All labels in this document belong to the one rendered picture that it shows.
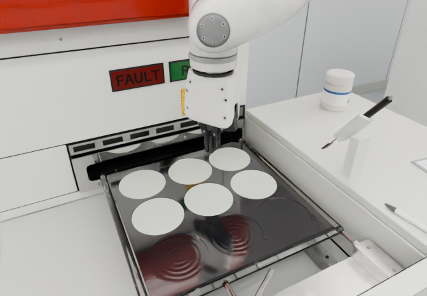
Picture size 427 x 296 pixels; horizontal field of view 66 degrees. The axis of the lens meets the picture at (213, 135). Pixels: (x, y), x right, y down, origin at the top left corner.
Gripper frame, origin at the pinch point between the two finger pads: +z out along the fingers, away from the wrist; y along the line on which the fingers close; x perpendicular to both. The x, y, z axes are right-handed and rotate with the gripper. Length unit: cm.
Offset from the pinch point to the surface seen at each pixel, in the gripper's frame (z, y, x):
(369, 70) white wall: 72, 0, 307
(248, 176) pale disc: 10.0, 6.2, 5.9
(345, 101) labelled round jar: 0.2, 18.7, 36.0
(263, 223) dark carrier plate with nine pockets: 10.2, 14.8, -5.8
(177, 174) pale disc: 10.2, -7.7, -2.0
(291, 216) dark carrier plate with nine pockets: 10.1, 18.8, -1.3
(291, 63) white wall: 52, -55, 222
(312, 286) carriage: 12.1, 26.4, -12.3
